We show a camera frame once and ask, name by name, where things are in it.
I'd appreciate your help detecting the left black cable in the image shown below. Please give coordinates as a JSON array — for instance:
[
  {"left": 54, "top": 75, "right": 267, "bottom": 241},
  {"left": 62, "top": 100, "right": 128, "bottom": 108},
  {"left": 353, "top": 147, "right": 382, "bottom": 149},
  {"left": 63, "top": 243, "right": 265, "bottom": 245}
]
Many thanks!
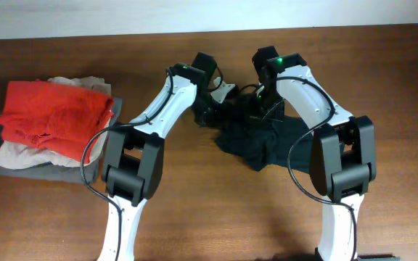
[{"left": 80, "top": 67, "right": 224, "bottom": 261}]

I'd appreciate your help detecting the black Nike t-shirt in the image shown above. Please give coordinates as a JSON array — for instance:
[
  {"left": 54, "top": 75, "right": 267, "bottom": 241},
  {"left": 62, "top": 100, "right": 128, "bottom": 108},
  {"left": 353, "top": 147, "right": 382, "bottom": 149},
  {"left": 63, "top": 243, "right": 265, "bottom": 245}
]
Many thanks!
[{"left": 206, "top": 94, "right": 308, "bottom": 172}]

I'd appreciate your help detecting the red folded shirt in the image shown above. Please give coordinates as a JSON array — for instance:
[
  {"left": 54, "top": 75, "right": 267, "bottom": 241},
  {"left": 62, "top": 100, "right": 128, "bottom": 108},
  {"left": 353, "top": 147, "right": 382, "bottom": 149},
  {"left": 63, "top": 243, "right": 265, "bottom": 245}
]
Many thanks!
[{"left": 0, "top": 81, "right": 114, "bottom": 161}]

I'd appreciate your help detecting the black cable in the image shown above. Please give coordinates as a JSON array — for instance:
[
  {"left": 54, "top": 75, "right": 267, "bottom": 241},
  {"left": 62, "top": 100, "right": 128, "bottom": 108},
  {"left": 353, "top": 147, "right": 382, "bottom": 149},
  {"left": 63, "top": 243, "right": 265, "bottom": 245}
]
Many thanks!
[
  {"left": 237, "top": 75, "right": 358, "bottom": 261},
  {"left": 80, "top": 67, "right": 224, "bottom": 261}
]

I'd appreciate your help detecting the grey folded shirt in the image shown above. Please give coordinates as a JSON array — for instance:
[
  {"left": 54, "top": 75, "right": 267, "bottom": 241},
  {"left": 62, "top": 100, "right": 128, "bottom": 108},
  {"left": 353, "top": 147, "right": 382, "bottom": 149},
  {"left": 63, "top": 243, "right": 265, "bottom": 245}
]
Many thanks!
[{"left": 0, "top": 96, "right": 123, "bottom": 185}]

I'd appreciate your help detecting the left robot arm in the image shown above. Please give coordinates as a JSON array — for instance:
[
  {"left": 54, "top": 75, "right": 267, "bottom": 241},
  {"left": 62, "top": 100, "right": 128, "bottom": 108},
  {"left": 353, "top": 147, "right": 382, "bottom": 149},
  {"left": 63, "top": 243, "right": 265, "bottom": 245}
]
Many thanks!
[{"left": 98, "top": 52, "right": 218, "bottom": 261}]

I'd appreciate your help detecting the right black cable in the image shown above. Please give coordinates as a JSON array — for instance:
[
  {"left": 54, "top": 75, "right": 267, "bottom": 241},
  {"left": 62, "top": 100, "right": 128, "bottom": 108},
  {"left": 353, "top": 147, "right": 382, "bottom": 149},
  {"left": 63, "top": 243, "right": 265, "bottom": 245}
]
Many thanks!
[{"left": 237, "top": 75, "right": 358, "bottom": 261}]

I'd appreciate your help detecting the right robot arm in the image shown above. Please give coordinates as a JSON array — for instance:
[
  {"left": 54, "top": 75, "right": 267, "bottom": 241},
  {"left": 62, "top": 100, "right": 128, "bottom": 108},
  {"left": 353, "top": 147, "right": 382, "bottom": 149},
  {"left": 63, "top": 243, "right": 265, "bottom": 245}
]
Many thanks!
[{"left": 252, "top": 46, "right": 377, "bottom": 260}]

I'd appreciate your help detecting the beige folded shirt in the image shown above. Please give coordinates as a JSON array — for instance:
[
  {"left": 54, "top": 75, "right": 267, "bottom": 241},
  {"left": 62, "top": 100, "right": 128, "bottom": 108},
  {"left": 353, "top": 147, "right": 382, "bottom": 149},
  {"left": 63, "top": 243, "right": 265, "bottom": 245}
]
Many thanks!
[{"left": 0, "top": 76, "right": 111, "bottom": 170}]

